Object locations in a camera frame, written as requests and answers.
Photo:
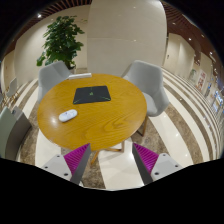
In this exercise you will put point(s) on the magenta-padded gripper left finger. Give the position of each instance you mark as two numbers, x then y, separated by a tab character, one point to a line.
58	163

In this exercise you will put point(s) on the white printed computer mouse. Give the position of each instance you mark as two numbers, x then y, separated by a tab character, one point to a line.
68	115

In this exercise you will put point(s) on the grey shell chair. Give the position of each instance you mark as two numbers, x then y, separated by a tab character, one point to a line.
148	83
50	78

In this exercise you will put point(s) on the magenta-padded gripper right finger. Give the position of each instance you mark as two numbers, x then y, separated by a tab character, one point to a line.
165	163

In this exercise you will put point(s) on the small grey chair wooden legs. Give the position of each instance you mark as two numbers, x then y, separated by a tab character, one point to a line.
12	87

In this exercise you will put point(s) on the wall poster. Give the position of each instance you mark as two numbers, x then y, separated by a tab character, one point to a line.
201	81

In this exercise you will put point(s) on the green potted plant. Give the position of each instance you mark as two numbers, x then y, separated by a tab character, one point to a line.
61	40

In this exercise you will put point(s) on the white power strip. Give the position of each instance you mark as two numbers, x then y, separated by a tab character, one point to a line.
80	76

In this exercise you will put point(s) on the black mouse pad green lines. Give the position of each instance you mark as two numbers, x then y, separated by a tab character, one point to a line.
91	95

